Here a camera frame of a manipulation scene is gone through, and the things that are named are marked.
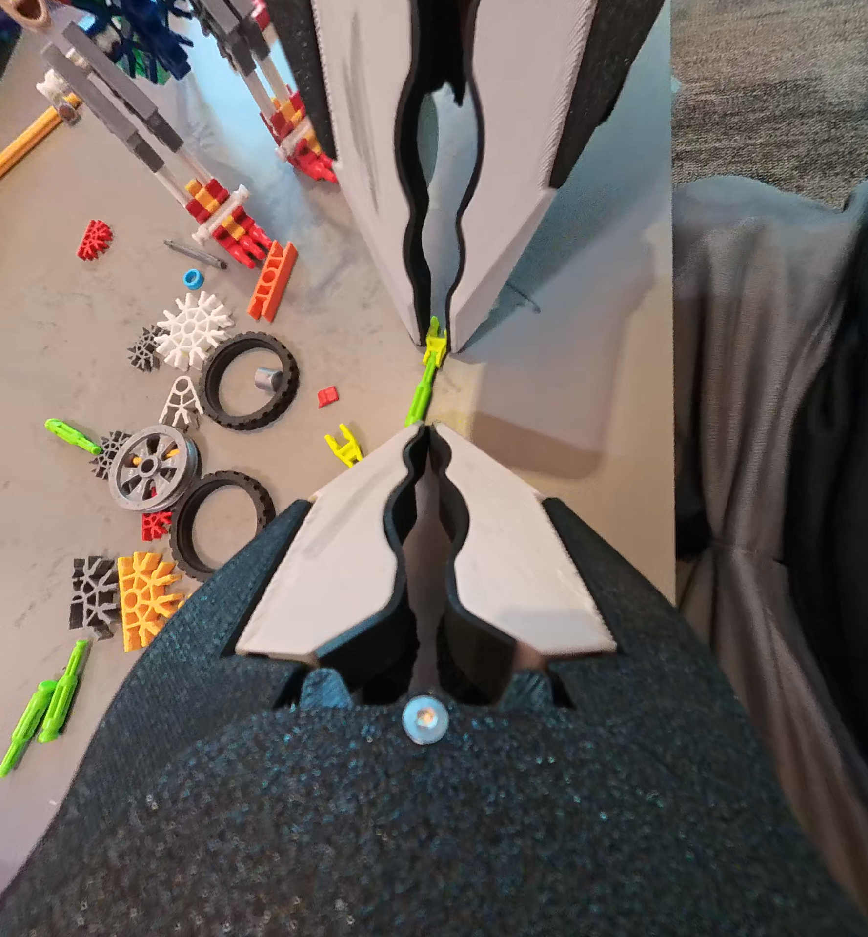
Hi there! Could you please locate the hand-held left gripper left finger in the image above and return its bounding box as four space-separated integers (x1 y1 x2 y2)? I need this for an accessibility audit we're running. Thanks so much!
236 422 430 666

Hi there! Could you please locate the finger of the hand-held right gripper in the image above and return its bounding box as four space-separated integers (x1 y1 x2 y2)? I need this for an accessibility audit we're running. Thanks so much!
444 0 597 354
309 0 444 346

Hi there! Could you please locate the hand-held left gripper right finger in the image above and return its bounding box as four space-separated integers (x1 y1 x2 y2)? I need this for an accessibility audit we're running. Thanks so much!
431 422 618 667

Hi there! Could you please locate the green plastic rod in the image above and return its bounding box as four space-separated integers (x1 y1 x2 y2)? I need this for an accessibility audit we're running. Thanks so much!
37 638 92 744
0 679 60 780
44 417 104 456
404 359 438 427

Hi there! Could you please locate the black rubber toy tyre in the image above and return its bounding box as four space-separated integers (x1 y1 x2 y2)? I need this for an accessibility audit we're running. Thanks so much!
169 470 277 583
200 331 301 433

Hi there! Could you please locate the orange ladder-shaped connector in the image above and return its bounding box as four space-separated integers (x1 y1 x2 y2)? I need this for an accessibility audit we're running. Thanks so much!
247 240 299 323

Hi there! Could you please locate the yellow fan-shaped connector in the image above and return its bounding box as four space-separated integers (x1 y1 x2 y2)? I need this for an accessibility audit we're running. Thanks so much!
115 550 186 654

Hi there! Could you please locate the short grey rod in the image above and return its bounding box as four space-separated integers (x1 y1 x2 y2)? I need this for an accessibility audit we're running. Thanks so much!
163 239 228 270

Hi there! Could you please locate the grey spoked wheel hub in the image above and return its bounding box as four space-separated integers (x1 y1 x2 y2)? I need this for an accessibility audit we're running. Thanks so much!
108 425 202 513

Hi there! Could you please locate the dark grey connector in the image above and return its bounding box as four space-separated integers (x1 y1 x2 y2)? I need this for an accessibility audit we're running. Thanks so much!
68 556 121 639

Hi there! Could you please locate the white triangular connector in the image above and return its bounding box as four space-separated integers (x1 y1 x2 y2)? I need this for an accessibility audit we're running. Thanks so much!
158 375 204 433

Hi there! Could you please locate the toy construction model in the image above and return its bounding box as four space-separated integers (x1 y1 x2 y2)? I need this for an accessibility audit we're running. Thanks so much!
35 0 341 270

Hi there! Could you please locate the white snowflake connector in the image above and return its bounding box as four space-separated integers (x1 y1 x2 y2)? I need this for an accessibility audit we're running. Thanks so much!
154 291 236 372

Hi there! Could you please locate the red snowflake connector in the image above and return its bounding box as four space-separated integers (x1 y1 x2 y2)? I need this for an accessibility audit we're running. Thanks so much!
75 218 115 262

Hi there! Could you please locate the grey garment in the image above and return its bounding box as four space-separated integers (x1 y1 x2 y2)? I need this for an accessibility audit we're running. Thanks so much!
674 174 868 937

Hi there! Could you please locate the long yellow rod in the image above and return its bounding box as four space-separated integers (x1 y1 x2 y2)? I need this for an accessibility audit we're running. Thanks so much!
0 110 76 196

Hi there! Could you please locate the black garment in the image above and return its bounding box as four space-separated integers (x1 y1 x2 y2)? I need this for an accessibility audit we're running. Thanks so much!
785 157 868 814

